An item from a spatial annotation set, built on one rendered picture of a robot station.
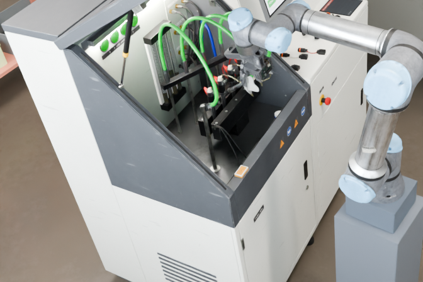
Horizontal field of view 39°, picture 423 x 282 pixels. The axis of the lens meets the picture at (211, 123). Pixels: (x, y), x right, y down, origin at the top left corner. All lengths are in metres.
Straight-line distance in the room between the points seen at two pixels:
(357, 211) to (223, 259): 0.57
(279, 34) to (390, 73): 0.36
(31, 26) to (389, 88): 1.24
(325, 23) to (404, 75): 0.33
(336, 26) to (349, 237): 0.81
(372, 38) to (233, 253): 1.01
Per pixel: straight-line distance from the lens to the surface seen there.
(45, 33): 2.10
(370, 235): 2.14
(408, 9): 4.15
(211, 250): 2.37
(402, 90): 1.57
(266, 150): 2.24
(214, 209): 2.15
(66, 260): 3.36
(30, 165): 4.03
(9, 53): 4.77
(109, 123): 2.17
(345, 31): 1.76
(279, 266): 2.74
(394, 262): 2.19
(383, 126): 1.70
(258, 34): 1.77
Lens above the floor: 2.43
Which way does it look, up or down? 38 degrees down
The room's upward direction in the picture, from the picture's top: 11 degrees counter-clockwise
